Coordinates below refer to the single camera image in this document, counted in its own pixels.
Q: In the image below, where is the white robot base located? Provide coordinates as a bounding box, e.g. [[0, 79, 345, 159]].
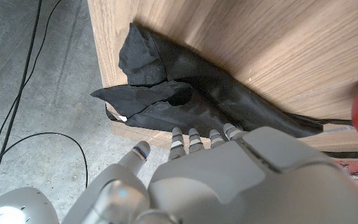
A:
[[0, 186, 60, 224]]

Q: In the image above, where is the thin black base cable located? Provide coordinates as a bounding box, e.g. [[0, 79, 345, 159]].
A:
[[0, 0, 63, 206]]

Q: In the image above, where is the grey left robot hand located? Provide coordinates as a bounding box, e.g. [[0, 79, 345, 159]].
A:
[[61, 123, 358, 224]]

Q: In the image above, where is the thin black left wrist cable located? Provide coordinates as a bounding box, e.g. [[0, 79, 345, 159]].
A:
[[0, 132, 89, 190]]

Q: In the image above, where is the thick black base cable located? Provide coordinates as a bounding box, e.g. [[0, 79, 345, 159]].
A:
[[0, 0, 43, 218]]

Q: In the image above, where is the black cloth bag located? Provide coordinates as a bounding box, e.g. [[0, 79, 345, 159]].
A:
[[90, 22, 354, 139]]

